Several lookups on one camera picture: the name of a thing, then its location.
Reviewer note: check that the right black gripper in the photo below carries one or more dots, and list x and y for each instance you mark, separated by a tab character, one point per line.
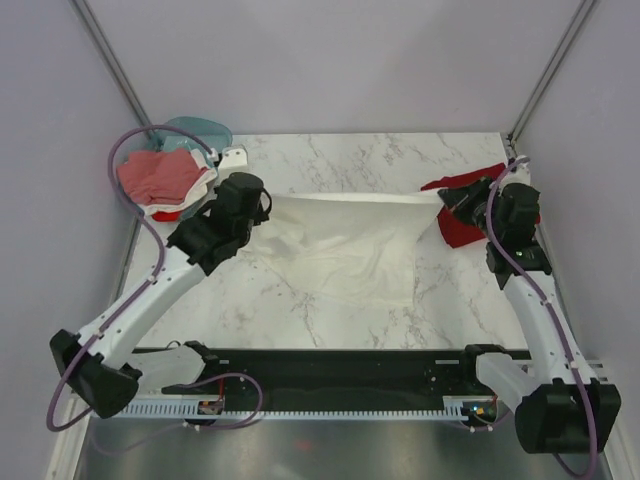
454	197

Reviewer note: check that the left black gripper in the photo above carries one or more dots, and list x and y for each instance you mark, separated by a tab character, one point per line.
259	216

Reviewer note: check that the white t shirt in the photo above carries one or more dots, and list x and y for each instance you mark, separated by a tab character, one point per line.
354	247

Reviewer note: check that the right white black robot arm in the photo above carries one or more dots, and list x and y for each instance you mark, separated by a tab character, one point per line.
561	406

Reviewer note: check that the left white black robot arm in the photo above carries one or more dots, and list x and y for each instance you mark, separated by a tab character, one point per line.
94	362

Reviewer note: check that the folded red t shirt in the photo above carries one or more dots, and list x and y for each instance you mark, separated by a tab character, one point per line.
489	200

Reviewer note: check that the teal plastic basket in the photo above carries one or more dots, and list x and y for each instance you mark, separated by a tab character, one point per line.
188	133

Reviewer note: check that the white shirt red trim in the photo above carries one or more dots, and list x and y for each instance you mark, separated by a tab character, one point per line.
169	213

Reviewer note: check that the pink t shirt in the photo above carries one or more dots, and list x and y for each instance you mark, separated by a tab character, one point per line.
150	178

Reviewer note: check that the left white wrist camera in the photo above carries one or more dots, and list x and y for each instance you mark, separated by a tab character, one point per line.
232	159

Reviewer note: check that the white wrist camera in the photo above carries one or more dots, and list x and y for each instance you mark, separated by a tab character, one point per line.
519	172
232	159

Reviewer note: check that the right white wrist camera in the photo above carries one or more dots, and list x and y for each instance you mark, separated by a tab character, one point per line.
519	172

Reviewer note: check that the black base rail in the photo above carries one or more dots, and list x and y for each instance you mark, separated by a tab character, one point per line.
332	379

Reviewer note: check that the white slotted cable duct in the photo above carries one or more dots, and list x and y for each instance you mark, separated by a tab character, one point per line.
202	408

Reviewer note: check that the right aluminium frame post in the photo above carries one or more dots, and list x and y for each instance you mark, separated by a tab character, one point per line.
573	30

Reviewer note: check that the aluminium frame post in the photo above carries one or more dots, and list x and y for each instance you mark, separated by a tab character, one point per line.
573	30
102	45

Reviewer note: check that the left aluminium frame post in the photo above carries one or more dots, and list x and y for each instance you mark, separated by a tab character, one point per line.
102	45

